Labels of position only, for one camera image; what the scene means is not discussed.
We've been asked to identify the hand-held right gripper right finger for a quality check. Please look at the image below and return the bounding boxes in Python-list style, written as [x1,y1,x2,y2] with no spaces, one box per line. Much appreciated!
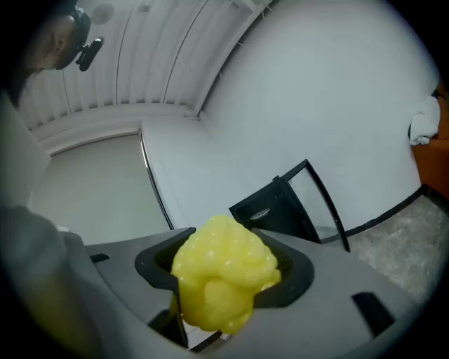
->
[191,227,425,359]

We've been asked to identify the black mini fridge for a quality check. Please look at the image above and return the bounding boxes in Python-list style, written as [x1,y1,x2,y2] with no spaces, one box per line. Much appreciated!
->
[229,158,351,253]

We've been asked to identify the yellow toy fruit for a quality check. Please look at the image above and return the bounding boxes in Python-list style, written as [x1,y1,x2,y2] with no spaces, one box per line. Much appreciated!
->
[170,214,283,334]

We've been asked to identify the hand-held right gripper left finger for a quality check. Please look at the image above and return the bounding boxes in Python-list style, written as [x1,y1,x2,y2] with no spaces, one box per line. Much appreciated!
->
[86,227,197,348]

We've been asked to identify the white plush toy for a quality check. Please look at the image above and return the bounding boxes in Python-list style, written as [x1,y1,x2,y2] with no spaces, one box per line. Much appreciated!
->
[408,95,441,147]

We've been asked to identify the grey window roller blind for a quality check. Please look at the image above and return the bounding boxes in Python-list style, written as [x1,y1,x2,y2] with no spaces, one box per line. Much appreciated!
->
[31,129,175,246]

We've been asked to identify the orange sofa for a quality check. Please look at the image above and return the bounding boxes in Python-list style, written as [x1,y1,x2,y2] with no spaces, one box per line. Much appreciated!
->
[410,83,449,197]

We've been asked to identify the black head-mounted camera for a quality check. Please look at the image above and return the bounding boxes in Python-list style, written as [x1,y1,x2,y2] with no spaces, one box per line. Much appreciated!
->
[68,6,105,72]

